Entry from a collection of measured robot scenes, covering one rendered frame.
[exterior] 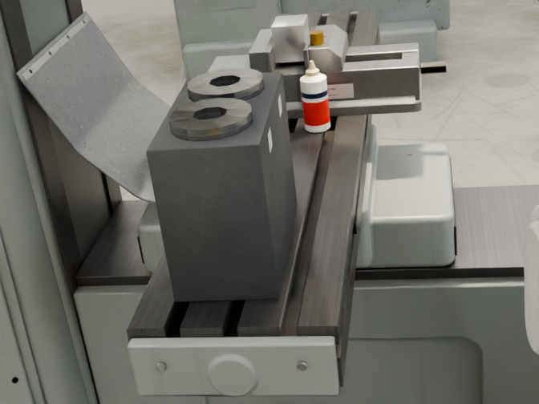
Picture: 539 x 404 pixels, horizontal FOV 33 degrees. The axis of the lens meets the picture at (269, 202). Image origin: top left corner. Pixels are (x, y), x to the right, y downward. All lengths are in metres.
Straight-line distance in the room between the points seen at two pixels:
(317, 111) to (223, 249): 0.47
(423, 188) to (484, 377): 0.32
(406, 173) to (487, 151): 2.04
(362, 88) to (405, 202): 0.19
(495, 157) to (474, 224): 1.96
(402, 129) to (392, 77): 2.32
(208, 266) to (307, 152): 0.40
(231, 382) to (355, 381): 0.58
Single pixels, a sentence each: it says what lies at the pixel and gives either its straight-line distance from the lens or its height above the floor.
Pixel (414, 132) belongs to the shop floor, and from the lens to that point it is 3.74.
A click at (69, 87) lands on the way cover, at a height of 1.02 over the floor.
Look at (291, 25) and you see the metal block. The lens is 1.48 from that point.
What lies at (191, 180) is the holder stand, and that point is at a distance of 0.96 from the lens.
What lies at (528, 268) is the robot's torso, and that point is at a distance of 0.91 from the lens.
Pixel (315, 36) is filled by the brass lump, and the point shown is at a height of 1.05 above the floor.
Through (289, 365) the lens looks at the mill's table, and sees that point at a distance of 0.98.
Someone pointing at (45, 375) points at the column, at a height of 0.58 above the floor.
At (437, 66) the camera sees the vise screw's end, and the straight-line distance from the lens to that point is 1.51.
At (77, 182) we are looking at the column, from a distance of 1.59.
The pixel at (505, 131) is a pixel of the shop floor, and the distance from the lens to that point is 3.72.
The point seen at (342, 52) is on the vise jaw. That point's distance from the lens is 1.47.
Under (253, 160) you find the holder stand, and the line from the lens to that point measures 0.94.
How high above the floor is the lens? 1.48
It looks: 27 degrees down
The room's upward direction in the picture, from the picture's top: 7 degrees counter-clockwise
